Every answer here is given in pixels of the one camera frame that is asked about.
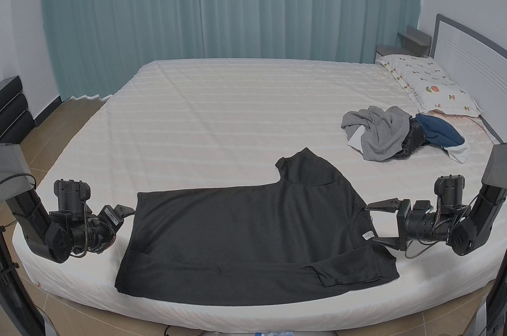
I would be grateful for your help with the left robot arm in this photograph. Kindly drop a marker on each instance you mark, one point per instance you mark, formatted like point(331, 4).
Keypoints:
point(35, 219)

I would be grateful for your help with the black chest of drawers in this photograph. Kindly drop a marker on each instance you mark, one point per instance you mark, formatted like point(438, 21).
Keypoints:
point(14, 108)

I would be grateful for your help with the white printed pillow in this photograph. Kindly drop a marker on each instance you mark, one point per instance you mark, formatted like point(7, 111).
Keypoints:
point(431, 83)

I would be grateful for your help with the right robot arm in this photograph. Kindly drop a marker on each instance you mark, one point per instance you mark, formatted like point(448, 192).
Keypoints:
point(483, 215)

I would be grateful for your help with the pile of clothes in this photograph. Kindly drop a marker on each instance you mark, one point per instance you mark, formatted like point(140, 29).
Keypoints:
point(384, 136)

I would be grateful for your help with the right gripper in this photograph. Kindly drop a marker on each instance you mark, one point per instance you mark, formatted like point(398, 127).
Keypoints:
point(416, 221)

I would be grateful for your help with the black T-shirt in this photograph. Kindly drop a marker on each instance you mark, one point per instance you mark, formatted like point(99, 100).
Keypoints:
point(245, 239)

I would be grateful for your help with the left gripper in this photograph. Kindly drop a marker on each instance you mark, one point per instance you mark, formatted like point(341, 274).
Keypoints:
point(110, 225)

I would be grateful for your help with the grey bedside table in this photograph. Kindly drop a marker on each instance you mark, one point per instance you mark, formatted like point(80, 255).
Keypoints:
point(414, 39)

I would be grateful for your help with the bed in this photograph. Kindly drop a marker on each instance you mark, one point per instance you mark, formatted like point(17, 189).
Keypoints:
point(237, 108)

